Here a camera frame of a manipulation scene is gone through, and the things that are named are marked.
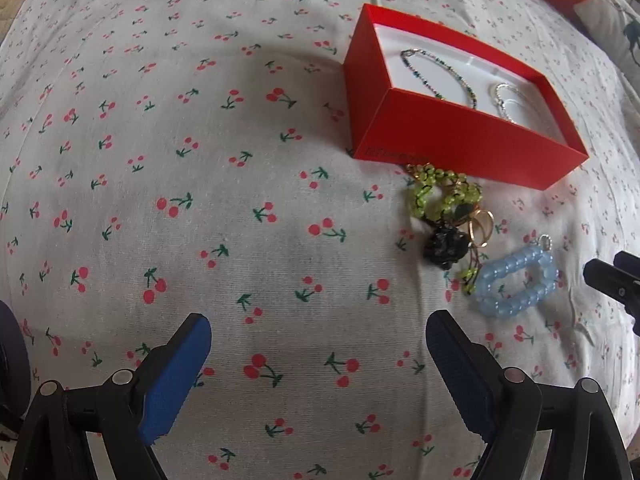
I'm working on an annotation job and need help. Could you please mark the light blue bead bracelet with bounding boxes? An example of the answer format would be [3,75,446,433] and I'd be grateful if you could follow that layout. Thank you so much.
[473,234,560,320]

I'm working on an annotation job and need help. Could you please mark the gold rings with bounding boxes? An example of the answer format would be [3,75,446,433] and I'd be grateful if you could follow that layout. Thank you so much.
[462,207,497,250]

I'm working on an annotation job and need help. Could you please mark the green bead bracelet black charm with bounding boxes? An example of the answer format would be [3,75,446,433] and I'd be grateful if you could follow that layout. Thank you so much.
[405,164,494,295]

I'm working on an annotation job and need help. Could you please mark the red jewelry box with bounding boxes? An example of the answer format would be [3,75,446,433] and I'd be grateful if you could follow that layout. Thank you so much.
[343,4,588,190]

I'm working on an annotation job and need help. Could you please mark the deer print pillow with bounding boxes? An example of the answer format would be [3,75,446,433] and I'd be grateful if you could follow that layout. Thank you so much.
[574,0,639,92]

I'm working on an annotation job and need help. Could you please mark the cherry print bed sheet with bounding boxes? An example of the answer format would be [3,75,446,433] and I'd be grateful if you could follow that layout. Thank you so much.
[1,0,639,479]

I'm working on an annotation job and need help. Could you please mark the silver chain bracelet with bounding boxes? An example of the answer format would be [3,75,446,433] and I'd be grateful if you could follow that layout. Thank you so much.
[489,81,539,125]

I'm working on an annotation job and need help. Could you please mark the multicolour seed bead necklace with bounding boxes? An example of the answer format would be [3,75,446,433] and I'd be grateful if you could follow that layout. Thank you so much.
[399,48,478,111]

